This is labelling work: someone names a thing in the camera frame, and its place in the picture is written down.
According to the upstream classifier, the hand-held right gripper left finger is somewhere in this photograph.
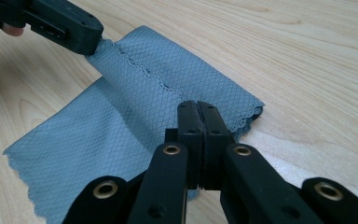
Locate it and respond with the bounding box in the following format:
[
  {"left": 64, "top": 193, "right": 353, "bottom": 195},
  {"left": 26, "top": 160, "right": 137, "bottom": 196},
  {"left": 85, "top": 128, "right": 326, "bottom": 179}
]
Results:
[{"left": 164, "top": 99, "right": 204, "bottom": 191}]

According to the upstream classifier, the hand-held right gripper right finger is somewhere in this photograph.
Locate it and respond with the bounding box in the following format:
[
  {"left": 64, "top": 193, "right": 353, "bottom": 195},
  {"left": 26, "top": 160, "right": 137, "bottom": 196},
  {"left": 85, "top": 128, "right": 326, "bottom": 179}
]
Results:
[{"left": 197, "top": 100, "right": 236, "bottom": 191}]

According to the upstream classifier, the grey-blue diamond weave cloth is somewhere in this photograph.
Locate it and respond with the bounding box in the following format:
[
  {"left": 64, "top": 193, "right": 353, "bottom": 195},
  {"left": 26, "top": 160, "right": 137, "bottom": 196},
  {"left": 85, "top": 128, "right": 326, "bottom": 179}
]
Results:
[{"left": 3, "top": 25, "right": 265, "bottom": 224}]

